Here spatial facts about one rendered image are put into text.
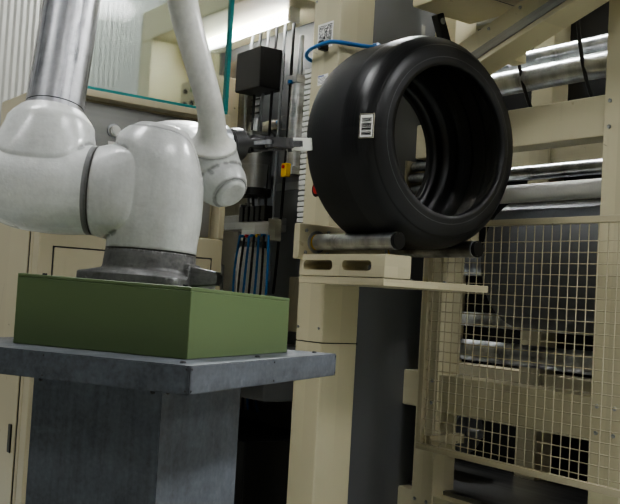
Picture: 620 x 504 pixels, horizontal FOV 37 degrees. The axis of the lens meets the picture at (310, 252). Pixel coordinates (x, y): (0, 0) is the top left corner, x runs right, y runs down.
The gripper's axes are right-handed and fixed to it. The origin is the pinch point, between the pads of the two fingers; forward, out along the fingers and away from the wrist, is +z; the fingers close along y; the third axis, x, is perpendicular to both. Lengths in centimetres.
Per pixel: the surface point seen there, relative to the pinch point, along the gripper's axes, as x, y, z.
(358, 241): 24.6, 3.2, 19.5
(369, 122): -4.3, -10.6, 13.5
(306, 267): 31.4, 23.6, 17.3
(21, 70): -76, 352, 58
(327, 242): 24.8, 16.4, 19.5
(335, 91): -13.8, 3.8, 15.0
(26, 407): 63, 54, -52
